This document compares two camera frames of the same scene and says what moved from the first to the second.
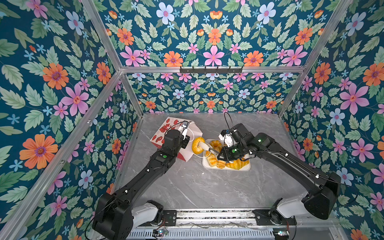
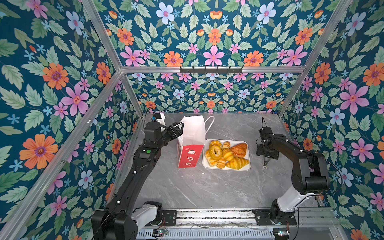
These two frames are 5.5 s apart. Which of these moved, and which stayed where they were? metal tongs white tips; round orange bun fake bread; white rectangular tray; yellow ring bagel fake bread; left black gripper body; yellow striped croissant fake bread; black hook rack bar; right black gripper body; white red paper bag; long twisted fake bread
Moved: white red paper bag; long twisted fake bread; left black gripper body; yellow ring bagel fake bread; metal tongs white tips; right black gripper body
Stayed: black hook rack bar; white rectangular tray; yellow striped croissant fake bread; round orange bun fake bread
